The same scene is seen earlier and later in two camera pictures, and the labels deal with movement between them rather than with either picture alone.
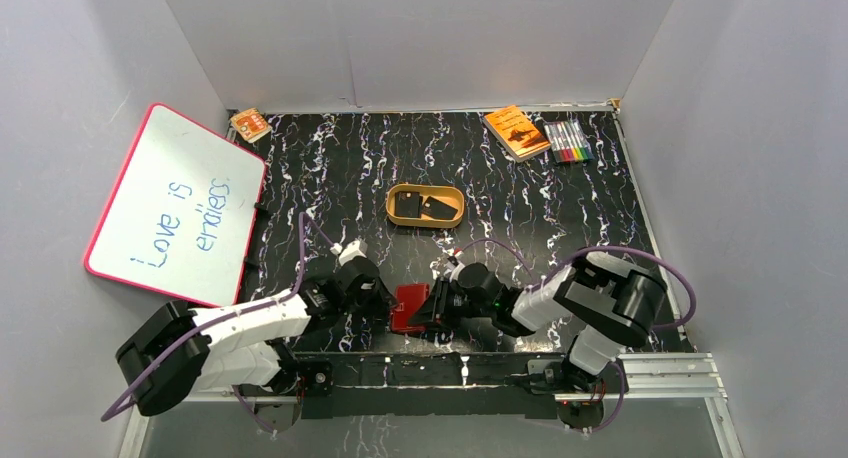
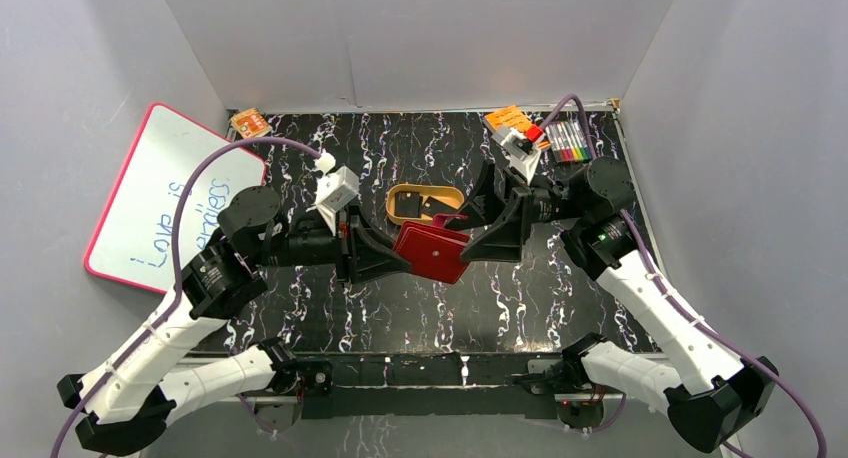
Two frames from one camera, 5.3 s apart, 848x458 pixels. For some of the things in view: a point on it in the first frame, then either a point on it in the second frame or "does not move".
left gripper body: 381,298 to 355,247
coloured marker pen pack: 568,142 does not move
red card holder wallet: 409,297 to 431,249
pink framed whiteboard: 180,215 does not move
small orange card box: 252,125 does not move
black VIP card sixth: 436,209 does not move
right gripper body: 451,303 to 520,227
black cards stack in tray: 408,204 does not move
